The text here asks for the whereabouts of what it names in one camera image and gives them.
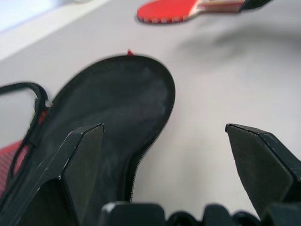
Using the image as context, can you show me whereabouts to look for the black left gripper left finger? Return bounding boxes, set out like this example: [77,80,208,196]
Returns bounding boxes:
[14,122,105,226]

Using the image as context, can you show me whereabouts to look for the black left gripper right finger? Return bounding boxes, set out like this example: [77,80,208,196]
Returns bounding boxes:
[225,123,301,226]

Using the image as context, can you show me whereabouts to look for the red table tennis paddle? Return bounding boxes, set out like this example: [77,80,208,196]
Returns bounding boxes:
[135,0,246,25]

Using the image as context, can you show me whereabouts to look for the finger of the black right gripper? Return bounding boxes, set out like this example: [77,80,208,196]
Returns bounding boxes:
[239,0,275,12]

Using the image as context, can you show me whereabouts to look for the black red paddle case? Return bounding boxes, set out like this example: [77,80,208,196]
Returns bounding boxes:
[0,48,176,226]

